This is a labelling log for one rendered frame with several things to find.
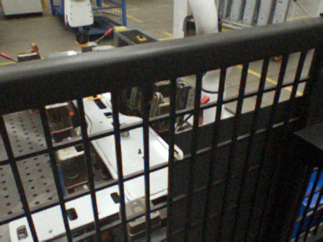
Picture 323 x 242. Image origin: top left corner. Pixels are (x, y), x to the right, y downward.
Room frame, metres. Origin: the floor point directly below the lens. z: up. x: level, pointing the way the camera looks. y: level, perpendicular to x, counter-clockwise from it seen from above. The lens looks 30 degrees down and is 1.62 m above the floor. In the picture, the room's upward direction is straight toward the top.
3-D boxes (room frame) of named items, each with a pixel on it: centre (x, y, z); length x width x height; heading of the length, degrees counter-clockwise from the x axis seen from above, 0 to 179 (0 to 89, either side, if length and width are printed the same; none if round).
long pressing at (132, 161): (1.25, 0.31, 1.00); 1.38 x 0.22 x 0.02; 29
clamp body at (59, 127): (1.10, 0.42, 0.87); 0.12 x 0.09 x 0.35; 119
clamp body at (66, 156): (0.78, 0.28, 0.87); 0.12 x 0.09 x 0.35; 119
